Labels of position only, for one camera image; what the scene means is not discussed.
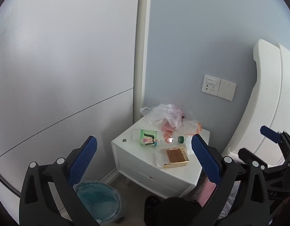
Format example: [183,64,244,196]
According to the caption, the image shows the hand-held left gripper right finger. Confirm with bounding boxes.
[191,134,271,226]

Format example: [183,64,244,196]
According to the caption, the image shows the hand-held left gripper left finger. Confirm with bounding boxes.
[19,135,101,226]

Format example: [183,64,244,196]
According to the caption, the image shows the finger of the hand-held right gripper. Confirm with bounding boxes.
[260,125,290,162]
[237,147,290,171]

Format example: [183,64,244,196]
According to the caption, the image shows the clear bag with orange print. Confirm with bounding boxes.
[180,112,203,138]

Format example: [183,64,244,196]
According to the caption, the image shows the round grey trash bin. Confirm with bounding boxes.
[73,180,122,224]

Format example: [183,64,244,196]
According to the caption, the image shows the clear plastic bag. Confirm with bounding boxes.
[140,104,184,129]

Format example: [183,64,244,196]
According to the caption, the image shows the pink pillow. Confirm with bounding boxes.
[194,176,217,208]

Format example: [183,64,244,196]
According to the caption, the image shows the white bed headboard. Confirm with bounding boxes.
[221,39,290,167]

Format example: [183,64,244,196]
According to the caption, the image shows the teal bin liner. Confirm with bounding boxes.
[75,182,117,222]

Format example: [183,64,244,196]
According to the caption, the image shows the pink packet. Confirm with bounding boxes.
[161,120,177,134]

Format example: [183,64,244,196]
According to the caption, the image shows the white nightstand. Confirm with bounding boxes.
[111,115,211,199]

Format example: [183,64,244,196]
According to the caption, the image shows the white nightstand drawer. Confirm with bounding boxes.
[117,146,195,193]
[120,169,190,198]

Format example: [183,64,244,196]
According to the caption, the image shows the black shoe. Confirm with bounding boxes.
[144,196,163,219]

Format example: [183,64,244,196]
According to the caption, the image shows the white wardrobe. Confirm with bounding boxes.
[0,0,152,198]

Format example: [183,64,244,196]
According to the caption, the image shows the white light switch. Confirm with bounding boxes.
[217,79,237,101]

